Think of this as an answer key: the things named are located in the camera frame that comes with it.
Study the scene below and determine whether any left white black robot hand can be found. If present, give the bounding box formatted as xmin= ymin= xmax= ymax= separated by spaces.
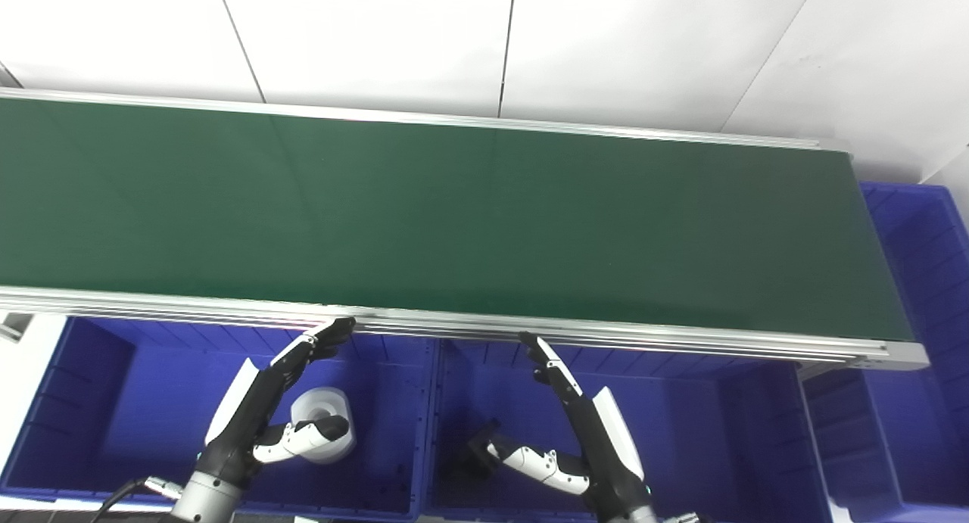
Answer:
xmin=198 ymin=317 xmax=357 ymax=493

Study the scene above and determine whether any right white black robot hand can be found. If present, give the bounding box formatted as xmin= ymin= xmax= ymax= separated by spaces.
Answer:
xmin=484 ymin=332 xmax=653 ymax=522

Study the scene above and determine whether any white plastic part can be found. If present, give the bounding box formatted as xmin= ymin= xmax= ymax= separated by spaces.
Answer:
xmin=290 ymin=387 xmax=357 ymax=465

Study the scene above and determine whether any blue plastic bin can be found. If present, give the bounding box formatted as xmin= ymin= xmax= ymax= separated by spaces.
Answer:
xmin=0 ymin=316 xmax=438 ymax=520
xmin=424 ymin=338 xmax=833 ymax=523
xmin=802 ymin=181 xmax=969 ymax=523

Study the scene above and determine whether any black plastic part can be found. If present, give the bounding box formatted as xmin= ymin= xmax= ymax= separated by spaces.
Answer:
xmin=466 ymin=421 xmax=504 ymax=475

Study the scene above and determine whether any aluminium conveyor leg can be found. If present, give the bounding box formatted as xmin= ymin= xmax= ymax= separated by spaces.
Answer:
xmin=0 ymin=311 xmax=35 ymax=344

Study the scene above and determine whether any green conveyor belt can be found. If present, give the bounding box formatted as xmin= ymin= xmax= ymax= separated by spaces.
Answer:
xmin=0 ymin=88 xmax=930 ymax=371

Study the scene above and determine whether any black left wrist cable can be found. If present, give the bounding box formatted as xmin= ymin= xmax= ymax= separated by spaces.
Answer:
xmin=89 ymin=476 xmax=184 ymax=523

